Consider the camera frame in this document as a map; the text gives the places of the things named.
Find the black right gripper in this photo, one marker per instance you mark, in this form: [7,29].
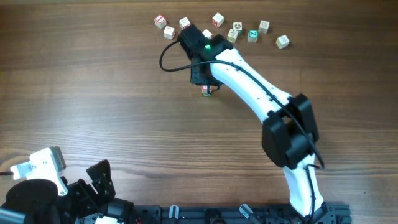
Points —
[195,79]

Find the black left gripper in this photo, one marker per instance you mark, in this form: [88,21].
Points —
[102,182]

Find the red A letter block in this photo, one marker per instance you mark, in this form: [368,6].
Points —
[206,89]

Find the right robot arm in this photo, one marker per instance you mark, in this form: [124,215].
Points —
[289,130]

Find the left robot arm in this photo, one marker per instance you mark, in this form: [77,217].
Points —
[37,201]

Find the white block red corner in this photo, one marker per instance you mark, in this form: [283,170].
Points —
[207,34]

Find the yellow-sided wooden block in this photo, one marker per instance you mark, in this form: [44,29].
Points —
[232,35]

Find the plain top block left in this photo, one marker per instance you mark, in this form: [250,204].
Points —
[169,32]

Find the block with red side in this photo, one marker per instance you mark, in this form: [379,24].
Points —
[184,23]

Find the red-sided block top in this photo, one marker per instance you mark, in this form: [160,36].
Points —
[217,19]

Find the block with dark picture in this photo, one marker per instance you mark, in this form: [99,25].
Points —
[238,27]

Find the green Z letter block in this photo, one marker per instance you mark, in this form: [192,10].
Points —
[253,35]

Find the red I letter block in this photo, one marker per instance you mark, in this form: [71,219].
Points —
[160,21]

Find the plain wooden block right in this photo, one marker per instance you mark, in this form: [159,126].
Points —
[264,27]

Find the yellow wooden block far right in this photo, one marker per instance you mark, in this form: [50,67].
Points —
[282,41]

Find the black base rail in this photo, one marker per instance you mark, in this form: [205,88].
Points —
[329,213]

